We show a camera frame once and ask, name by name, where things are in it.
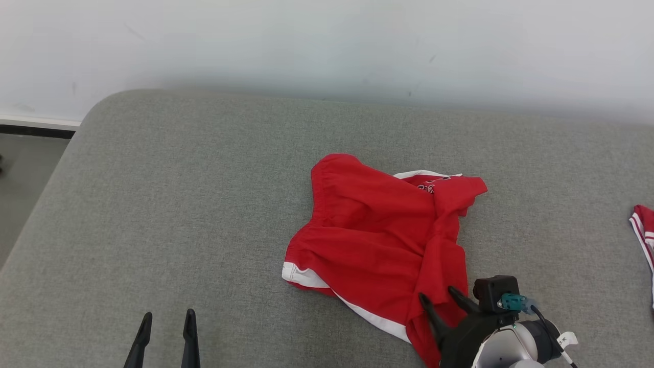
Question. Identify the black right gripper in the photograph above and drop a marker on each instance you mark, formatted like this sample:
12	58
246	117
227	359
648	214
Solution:
462	342

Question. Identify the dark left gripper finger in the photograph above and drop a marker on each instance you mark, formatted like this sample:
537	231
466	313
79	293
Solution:
139	342
190	340

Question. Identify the red shorts with white hem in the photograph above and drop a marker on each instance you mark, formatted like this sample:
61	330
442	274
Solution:
368	230

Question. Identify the red shirt with white stripes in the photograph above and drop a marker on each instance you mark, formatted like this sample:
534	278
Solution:
645	225

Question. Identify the grey fabric sofa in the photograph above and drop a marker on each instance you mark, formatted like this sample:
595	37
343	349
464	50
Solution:
179	204

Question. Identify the white and black baseboard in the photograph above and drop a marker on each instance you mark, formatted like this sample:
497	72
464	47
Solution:
36	122

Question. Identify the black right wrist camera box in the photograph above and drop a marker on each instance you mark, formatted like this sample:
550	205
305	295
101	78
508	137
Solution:
493	289

